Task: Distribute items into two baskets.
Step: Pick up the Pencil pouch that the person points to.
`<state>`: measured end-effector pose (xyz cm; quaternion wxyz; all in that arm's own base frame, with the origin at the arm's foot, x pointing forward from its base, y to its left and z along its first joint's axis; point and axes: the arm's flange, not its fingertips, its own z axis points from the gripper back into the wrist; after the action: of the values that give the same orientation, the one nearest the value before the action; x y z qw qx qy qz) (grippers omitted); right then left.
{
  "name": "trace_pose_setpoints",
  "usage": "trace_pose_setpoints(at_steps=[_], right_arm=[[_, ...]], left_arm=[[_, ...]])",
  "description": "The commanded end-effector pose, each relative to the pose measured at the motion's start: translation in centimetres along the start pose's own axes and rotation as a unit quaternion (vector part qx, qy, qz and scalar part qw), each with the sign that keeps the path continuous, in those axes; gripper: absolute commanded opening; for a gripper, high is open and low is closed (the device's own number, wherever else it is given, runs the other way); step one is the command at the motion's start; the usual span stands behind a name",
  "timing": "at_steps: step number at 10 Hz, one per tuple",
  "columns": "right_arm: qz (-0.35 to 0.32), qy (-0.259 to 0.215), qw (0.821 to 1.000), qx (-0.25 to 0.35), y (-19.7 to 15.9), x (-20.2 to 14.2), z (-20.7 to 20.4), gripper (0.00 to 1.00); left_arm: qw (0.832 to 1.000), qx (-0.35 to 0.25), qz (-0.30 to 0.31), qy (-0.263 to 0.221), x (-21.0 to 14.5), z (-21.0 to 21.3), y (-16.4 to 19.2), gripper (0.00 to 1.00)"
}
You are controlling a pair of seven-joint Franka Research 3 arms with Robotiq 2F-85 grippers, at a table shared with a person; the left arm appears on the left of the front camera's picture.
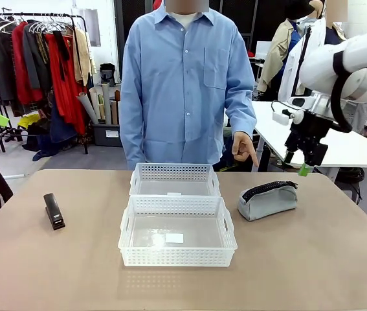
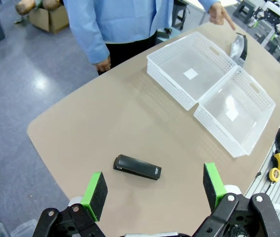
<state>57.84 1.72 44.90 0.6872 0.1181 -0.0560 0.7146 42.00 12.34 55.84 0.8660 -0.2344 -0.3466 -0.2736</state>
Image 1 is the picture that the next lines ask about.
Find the black metal clothes rack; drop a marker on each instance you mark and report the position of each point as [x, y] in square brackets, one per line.
[40, 15]

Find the black hat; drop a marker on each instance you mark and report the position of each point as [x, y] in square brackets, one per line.
[299, 8]

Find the black stapler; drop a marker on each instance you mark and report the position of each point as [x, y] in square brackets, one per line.
[53, 210]

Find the white perforated plastic basket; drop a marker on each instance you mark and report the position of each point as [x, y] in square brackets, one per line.
[157, 256]
[175, 171]

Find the long red dress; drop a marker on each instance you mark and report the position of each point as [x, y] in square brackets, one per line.
[68, 97]

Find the white silver wrist camera mount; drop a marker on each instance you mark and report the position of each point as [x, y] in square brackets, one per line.
[316, 102]

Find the grey hanging jacket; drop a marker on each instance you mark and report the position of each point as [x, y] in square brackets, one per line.
[34, 58]

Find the black bag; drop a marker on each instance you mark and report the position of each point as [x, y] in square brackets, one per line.
[107, 74]

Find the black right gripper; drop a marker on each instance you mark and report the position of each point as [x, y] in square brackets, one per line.
[309, 129]

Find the cream paper roll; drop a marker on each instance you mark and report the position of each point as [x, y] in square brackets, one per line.
[95, 105]

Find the brown paper roll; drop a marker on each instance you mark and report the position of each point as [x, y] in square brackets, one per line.
[117, 107]

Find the dark grey hanging coat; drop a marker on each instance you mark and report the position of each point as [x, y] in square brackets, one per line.
[3, 61]

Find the black hanging scarf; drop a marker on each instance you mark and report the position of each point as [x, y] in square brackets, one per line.
[62, 55]

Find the person in blue shirt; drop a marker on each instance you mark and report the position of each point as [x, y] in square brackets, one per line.
[183, 97]

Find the grey pencil case black zipper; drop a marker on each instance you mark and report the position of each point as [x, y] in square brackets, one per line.
[267, 204]

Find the beige hanging garment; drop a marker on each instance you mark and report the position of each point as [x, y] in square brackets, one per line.
[81, 58]

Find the mannequin in beige coat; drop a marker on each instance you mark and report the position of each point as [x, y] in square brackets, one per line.
[280, 55]

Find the small white connector box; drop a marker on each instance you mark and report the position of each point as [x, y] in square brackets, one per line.
[280, 117]

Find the person's left forearm blue sleeve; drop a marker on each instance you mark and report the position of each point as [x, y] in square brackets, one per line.
[239, 113]

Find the white paper label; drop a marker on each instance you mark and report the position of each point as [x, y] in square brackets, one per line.
[174, 238]
[174, 194]

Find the yellow cloth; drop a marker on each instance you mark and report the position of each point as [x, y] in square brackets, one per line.
[28, 121]

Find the tall grey paper roll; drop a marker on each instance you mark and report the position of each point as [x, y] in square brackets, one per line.
[107, 103]

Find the white chair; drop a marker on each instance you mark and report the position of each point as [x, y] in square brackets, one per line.
[262, 50]

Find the black tripod stand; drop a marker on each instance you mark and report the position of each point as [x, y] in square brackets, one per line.
[303, 58]

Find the grey wall panel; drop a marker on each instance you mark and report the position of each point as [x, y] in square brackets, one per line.
[90, 27]

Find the grey storage bin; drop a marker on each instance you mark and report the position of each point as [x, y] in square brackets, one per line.
[105, 136]

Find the person's right forearm blue sleeve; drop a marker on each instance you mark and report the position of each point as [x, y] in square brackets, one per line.
[131, 139]

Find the white work table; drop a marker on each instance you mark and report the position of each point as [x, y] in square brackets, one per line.
[280, 136]

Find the person's left hand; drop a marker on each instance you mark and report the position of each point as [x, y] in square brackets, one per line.
[243, 145]

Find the white coat on mannequin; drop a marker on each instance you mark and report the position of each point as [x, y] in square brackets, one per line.
[312, 42]

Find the red hanging jacket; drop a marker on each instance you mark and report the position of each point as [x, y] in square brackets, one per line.
[19, 71]

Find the person in dark blue top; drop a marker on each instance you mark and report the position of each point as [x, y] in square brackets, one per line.
[333, 32]

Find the dark blue denim cloth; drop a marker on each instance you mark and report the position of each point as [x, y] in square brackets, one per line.
[58, 129]

